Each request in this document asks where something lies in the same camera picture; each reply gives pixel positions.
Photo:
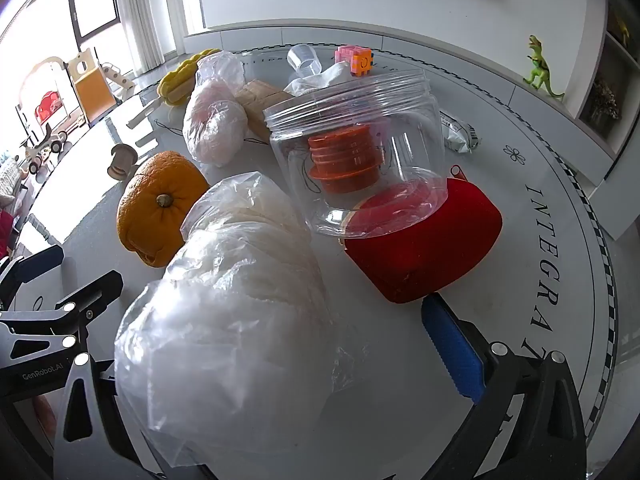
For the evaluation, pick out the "pink orange toy cube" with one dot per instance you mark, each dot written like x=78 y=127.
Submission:
x=357 y=60

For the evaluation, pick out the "red zip pouch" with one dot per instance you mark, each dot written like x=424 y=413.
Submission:
x=440 y=245

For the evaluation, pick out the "wooden spool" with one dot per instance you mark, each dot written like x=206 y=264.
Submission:
x=120 y=162

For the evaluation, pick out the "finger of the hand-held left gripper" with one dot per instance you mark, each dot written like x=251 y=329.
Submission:
x=97 y=290
x=37 y=261

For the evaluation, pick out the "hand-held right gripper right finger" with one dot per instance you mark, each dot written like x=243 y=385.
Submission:
x=452 y=350

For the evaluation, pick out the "small clear plastic bag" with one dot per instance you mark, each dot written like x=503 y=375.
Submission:
x=215 y=130

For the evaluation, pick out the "green dinosaur toy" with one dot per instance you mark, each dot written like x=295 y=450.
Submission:
x=539 y=67

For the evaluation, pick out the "orange ribbed plastic piece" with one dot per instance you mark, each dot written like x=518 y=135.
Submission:
x=345 y=155

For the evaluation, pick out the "large clear plastic bag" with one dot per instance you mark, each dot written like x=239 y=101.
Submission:
x=225 y=320

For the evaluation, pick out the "wall shelf unit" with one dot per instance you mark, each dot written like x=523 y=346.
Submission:
x=625 y=75

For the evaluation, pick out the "clear plastic cup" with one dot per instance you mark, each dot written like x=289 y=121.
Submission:
x=305 y=60

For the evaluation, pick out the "crumpled white plastic bag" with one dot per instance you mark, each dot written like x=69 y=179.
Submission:
x=320 y=80

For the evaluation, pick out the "orange fruit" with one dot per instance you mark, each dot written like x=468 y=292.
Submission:
x=150 y=210

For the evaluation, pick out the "clear plastic jar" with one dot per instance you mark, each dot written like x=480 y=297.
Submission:
x=400 y=135

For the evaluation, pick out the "dried flower bunch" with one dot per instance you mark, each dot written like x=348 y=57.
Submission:
x=605 y=100

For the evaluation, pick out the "wooden toy slide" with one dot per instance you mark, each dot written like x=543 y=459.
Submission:
x=92 y=90

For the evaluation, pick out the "yellow corn toy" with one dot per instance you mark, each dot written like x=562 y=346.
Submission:
x=180 y=80

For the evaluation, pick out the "white curtain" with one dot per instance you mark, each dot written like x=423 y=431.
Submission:
x=145 y=10

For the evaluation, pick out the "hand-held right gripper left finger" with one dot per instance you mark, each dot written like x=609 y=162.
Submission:
x=102 y=425

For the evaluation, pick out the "beige block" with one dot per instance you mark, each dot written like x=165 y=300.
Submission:
x=260 y=100

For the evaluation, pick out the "silver foil packet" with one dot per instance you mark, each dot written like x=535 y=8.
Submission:
x=457 y=132

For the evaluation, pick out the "white ride-on toy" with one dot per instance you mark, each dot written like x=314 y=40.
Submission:
x=40 y=152

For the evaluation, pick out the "small yellow toy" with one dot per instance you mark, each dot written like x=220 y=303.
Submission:
x=623 y=30

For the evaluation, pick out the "window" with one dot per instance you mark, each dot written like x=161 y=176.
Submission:
x=95 y=5

